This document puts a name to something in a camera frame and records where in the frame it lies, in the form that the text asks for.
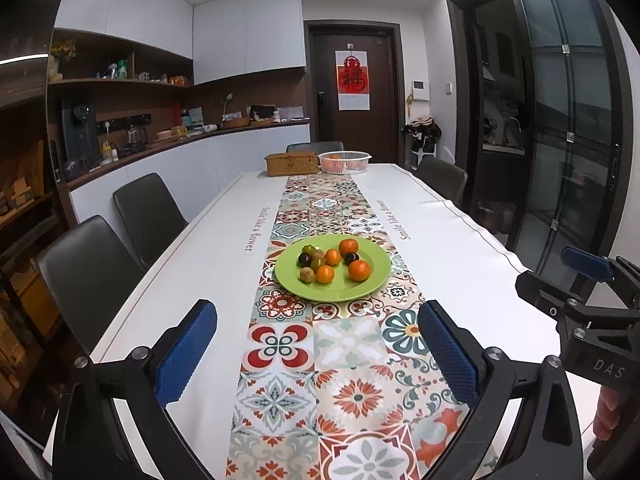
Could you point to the metal sink faucet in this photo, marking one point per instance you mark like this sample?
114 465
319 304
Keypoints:
511 127

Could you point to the orange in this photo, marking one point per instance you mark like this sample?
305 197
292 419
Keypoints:
348 246
332 257
325 274
360 270

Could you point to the dark grey dining chair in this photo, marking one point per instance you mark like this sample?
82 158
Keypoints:
90 275
442 180
315 146
150 215

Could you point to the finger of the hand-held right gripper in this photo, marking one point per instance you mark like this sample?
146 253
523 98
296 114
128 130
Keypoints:
587 262
537 290

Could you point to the dark wooden shelf unit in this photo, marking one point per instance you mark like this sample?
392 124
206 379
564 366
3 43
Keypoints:
30 210

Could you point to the woven brown tray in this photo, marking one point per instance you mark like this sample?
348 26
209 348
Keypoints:
235 123

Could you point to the black water dispenser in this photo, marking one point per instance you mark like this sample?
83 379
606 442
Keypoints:
80 132

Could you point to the white tablecloth with patterned centre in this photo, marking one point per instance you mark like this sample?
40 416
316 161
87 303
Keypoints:
210 240

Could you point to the woven brown box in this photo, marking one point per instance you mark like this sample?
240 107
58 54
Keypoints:
291 164

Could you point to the green-brown fruit with calyx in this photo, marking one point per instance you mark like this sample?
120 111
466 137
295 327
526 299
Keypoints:
309 249

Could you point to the tan longan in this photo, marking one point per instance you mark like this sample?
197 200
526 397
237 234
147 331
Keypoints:
306 275

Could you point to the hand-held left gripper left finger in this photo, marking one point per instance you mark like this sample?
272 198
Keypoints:
185 350

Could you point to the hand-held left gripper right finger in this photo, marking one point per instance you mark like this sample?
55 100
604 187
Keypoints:
450 355

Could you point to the sliding glass door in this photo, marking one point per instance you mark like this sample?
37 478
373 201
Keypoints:
565 110

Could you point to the white desk lamp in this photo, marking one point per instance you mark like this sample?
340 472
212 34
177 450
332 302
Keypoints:
228 102

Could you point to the red and white wall poster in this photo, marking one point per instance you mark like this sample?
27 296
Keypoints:
353 77

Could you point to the green plate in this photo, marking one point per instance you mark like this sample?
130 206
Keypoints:
345 291

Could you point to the pile of small oranges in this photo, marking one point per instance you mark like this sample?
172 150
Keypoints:
334 159

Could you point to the glass kettle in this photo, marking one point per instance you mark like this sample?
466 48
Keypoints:
136 137

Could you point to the pile of dark clothes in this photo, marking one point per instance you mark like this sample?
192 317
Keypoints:
422 132

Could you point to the white counter cabinet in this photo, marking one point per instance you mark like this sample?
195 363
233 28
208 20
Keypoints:
200 165

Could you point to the clear plastic basket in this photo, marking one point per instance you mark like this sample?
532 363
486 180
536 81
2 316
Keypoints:
360 160

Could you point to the dark trash bin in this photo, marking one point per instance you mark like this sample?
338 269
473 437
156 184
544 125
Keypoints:
496 217

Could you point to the dark wooden door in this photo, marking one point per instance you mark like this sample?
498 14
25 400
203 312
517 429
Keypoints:
325 70

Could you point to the yellow flower bouquet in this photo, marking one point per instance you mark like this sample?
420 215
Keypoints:
63 51

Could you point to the person's right hand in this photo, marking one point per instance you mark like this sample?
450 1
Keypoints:
607 415

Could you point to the white upper cabinets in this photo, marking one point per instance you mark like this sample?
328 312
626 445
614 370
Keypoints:
150 5

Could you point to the white intercom panel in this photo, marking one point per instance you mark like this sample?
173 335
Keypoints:
419 90

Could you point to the small green round fruit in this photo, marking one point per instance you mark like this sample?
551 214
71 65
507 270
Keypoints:
316 262

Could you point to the dark purple round fruit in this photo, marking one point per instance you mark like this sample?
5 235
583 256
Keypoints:
351 258
304 260

